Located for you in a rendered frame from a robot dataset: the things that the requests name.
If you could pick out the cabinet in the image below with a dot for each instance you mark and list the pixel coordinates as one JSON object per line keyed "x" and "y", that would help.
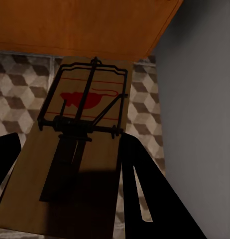
{"x": 124, "y": 30}

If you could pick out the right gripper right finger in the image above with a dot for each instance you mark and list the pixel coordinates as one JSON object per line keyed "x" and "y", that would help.
{"x": 171, "y": 219}

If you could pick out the mousetrap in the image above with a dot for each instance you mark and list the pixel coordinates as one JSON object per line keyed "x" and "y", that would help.
{"x": 65, "y": 181}

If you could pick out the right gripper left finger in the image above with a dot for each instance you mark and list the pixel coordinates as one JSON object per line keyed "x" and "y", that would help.
{"x": 10, "y": 148}

